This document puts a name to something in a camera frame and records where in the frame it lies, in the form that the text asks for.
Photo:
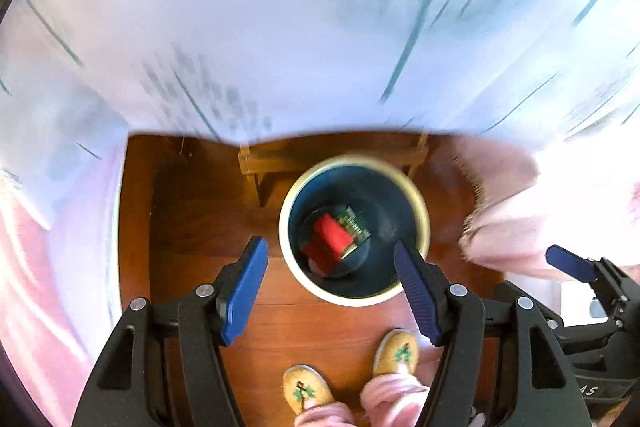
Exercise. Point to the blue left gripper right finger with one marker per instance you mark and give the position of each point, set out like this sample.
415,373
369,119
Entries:
422,290

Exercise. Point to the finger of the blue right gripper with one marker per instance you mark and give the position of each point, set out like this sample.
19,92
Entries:
577,267

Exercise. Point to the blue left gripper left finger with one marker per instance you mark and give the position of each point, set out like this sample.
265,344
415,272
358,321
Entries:
240,283

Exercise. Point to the blue trash bin cream rim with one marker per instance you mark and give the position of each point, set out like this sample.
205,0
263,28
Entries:
391,207

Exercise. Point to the right yellow slipper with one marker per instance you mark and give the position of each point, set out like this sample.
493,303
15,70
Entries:
397,353

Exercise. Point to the yellow slipper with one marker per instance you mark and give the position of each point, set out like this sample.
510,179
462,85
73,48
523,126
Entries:
304,388
397,353

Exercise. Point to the pink fringed blanket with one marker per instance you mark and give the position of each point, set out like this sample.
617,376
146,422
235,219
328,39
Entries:
582,194

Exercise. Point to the green patterned card in bin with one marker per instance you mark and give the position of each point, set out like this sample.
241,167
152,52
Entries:
353,224

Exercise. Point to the red box in bin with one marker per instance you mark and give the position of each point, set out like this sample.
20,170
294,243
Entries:
327,245

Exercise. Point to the left yellow slipper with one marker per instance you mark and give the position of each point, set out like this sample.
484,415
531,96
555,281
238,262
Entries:
304,388

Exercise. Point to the pink pajama legs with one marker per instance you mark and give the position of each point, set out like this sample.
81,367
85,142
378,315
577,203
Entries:
388,400

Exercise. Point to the white tree print bedsheet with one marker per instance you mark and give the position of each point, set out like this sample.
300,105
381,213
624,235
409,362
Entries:
78,76

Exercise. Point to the wooden bed frame support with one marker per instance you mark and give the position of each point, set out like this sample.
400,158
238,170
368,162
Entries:
404,150

